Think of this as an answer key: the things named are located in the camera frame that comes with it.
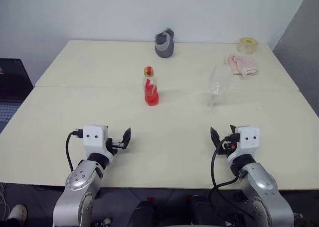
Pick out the pink cloth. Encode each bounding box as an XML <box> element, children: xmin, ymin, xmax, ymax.
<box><xmin>223</xmin><ymin>52</ymin><xmax>260</xmax><ymax>77</ymax></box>

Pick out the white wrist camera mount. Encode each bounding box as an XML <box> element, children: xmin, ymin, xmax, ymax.
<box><xmin>226</xmin><ymin>125</ymin><xmax>260</xmax><ymax>163</ymax></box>
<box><xmin>83</xmin><ymin>124</ymin><xmax>110</xmax><ymax>154</ymax></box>

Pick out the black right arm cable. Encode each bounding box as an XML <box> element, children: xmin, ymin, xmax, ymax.
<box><xmin>208</xmin><ymin>134</ymin><xmax>255</xmax><ymax>221</ymax></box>

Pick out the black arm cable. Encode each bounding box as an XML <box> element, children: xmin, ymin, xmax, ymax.
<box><xmin>65</xmin><ymin>129</ymin><xmax>83</xmax><ymax>173</ymax></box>
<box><xmin>208</xmin><ymin>134</ymin><xmax>255</xmax><ymax>221</ymax></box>

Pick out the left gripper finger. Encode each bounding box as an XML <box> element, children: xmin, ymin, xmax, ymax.
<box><xmin>121</xmin><ymin>127</ymin><xmax>132</xmax><ymax>151</ymax></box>

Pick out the dark rounded shape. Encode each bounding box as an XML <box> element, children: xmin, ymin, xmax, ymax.
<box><xmin>130</xmin><ymin>200</ymin><xmax>157</xmax><ymax>227</ymax></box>

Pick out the red liquid plastic bottle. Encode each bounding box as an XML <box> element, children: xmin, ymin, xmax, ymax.
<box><xmin>142</xmin><ymin>66</ymin><xmax>160</xmax><ymax>107</ymax></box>

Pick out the white shoe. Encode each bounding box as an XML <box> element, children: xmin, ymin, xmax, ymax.
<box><xmin>8</xmin><ymin>204</ymin><xmax>28</xmax><ymax>225</ymax></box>

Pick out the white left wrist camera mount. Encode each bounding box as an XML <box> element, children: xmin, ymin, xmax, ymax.
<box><xmin>83</xmin><ymin>124</ymin><xmax>110</xmax><ymax>154</ymax></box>

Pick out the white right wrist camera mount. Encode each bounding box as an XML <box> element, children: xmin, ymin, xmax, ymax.
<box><xmin>226</xmin><ymin>125</ymin><xmax>260</xmax><ymax>163</ymax></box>

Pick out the dark laptop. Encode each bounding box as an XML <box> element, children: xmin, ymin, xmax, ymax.
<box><xmin>0</xmin><ymin>58</ymin><xmax>34</xmax><ymax>136</ymax></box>

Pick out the white cable bundle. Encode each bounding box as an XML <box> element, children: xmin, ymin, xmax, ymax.
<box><xmin>0</xmin><ymin>181</ymin><xmax>11</xmax><ymax>221</ymax></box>

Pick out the grey printed plastic holder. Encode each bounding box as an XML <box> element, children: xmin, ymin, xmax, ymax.
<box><xmin>154</xmin><ymin>27</ymin><xmax>175</xmax><ymax>59</ymax></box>

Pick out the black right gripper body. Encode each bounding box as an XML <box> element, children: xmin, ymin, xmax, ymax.
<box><xmin>219</xmin><ymin>131</ymin><xmax>240</xmax><ymax>156</ymax></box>

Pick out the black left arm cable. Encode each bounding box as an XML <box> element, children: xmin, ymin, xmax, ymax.
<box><xmin>65</xmin><ymin>129</ymin><xmax>83</xmax><ymax>173</ymax></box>

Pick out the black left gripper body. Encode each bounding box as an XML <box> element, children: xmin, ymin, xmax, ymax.
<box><xmin>106</xmin><ymin>137</ymin><xmax>126</xmax><ymax>156</ymax></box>

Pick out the translucent tape roll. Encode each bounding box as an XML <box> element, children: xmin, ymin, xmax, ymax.
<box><xmin>236</xmin><ymin>36</ymin><xmax>259</xmax><ymax>56</ymax></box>

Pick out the clear wine glass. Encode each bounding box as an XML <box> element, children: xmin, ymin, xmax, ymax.
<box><xmin>201</xmin><ymin>64</ymin><xmax>233</xmax><ymax>114</ymax></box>

